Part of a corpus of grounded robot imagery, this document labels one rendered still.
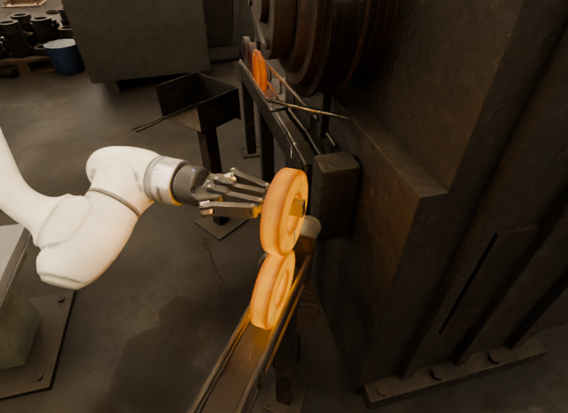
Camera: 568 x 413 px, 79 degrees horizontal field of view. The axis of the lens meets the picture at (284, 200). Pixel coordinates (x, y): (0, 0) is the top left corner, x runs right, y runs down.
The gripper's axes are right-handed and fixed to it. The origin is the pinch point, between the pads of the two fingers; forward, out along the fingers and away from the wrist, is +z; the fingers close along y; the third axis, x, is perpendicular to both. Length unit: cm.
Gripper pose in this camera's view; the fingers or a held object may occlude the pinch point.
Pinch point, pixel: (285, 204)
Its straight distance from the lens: 59.6
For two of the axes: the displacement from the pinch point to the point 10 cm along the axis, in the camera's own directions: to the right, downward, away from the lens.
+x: -0.5, -7.7, -6.3
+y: -3.5, 6.1, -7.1
